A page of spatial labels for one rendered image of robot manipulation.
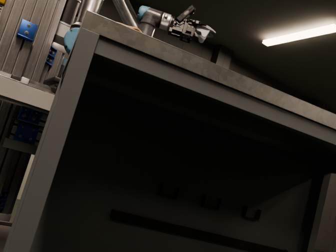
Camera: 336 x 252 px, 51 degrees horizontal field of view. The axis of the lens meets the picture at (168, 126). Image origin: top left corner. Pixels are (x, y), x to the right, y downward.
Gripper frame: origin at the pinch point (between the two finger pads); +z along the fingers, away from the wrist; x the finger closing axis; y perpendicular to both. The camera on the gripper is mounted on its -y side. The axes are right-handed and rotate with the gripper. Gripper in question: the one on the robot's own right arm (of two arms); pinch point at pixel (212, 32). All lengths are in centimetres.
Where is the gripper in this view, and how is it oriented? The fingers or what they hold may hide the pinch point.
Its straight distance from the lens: 171.3
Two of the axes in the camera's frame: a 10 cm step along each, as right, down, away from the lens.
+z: 9.5, 2.9, 0.8
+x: 1.5, -2.3, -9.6
